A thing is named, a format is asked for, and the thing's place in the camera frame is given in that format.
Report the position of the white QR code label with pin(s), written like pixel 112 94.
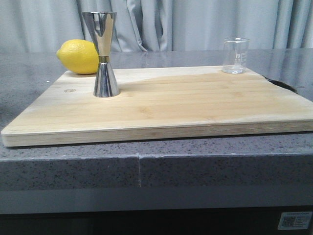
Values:
pixel 295 220

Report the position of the small glass measuring beaker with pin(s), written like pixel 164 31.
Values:
pixel 235 55

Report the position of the wooden cutting board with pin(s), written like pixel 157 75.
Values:
pixel 159 103

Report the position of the steel double jigger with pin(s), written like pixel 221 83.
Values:
pixel 100 26

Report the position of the grey curtain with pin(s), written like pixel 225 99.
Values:
pixel 158 25

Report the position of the yellow lemon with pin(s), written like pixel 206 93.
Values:
pixel 78 56

